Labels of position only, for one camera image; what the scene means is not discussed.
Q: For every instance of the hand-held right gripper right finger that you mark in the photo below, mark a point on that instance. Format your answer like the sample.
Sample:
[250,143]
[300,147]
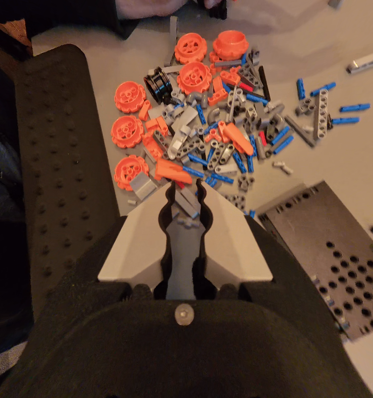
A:
[233,248]

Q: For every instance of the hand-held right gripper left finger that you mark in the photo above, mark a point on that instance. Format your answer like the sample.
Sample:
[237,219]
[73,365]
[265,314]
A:
[133,248]

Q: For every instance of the pile of small building pieces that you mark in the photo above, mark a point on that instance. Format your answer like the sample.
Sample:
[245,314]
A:
[234,135]

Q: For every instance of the person's left hand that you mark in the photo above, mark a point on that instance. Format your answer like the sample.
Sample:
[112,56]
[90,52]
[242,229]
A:
[149,6]

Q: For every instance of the set of orange toothed wheels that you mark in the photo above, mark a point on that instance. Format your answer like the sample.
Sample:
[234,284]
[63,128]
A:
[191,47]

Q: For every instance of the black plastic wheel rim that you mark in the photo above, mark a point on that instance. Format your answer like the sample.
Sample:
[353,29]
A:
[157,84]

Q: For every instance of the light grey long beam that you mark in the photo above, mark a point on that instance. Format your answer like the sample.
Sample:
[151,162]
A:
[367,60]

